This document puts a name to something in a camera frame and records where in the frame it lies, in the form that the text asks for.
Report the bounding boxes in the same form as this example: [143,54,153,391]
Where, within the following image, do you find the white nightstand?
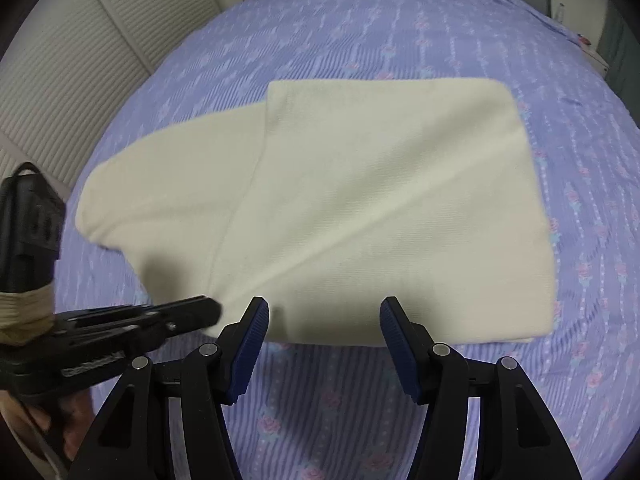
[578,35,610,78]

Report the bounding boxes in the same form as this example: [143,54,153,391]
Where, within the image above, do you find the clear plastic bottle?
[554,2,565,24]

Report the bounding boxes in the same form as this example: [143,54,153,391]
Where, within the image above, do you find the white louvered wardrobe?
[1,0,220,197]

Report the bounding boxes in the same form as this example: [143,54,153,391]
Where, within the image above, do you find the purple floral duvet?
[90,0,639,479]

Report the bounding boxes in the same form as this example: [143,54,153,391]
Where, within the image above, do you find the person left hand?
[1,390,94,460]

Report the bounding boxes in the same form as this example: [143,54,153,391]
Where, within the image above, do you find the green curtain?
[597,1,640,124]

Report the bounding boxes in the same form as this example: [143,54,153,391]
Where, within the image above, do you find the cream white pants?
[75,78,555,346]

